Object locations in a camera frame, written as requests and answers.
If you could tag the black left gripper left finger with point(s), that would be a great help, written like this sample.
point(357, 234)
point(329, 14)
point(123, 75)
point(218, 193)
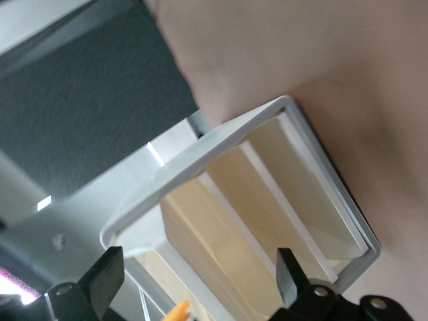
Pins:
point(100, 281)

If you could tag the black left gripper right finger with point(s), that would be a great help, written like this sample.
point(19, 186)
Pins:
point(287, 281)

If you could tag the yellow push button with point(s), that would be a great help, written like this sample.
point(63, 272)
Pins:
point(179, 311)

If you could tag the white drawer cabinet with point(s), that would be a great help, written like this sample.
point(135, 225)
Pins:
point(217, 147)

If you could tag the brown paper table cover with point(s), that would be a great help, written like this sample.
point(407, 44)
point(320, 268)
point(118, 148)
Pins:
point(301, 50)

